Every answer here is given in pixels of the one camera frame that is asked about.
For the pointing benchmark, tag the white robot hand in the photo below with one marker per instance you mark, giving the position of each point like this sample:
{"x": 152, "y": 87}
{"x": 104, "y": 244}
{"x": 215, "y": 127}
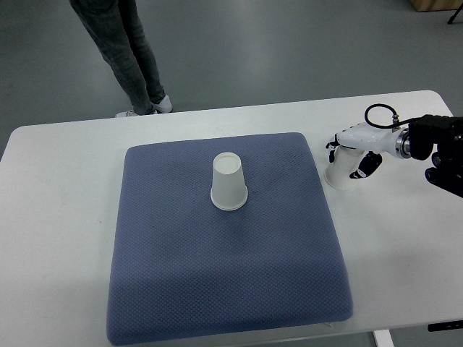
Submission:
{"x": 374, "y": 140}

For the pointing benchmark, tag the white paper cup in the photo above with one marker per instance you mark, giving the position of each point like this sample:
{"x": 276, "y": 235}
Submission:
{"x": 228, "y": 191}
{"x": 346, "y": 161}

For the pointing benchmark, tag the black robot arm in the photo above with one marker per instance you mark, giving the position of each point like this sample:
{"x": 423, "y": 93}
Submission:
{"x": 438, "y": 138}

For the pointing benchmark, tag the white paper cup on mat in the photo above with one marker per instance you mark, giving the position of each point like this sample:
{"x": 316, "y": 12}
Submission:
{"x": 228, "y": 191}

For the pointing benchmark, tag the cardboard box corner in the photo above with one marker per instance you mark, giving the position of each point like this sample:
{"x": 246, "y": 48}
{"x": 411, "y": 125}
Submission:
{"x": 435, "y": 5}

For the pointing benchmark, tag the black tripod leg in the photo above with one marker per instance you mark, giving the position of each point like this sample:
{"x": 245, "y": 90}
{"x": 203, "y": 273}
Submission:
{"x": 454, "y": 15}

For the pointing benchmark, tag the white sneaker right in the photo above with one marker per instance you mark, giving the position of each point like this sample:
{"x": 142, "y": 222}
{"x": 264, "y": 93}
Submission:
{"x": 164, "y": 105}

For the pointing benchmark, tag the white sneaker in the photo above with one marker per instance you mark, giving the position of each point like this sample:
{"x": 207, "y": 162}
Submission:
{"x": 125, "y": 114}
{"x": 164, "y": 105}

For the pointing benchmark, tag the white table leg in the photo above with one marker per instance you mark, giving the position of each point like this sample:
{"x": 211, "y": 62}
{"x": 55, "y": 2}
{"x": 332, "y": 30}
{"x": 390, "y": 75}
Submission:
{"x": 383, "y": 338}

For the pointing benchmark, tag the blue textured cushion mat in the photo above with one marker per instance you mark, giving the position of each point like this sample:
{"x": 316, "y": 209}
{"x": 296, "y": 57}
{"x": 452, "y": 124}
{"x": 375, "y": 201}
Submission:
{"x": 183, "y": 268}

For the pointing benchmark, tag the white sneaker left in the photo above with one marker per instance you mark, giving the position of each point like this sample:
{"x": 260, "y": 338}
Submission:
{"x": 125, "y": 114}

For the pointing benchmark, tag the person legs grey jeans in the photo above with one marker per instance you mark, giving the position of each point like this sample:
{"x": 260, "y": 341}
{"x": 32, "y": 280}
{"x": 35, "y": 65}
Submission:
{"x": 118, "y": 33}

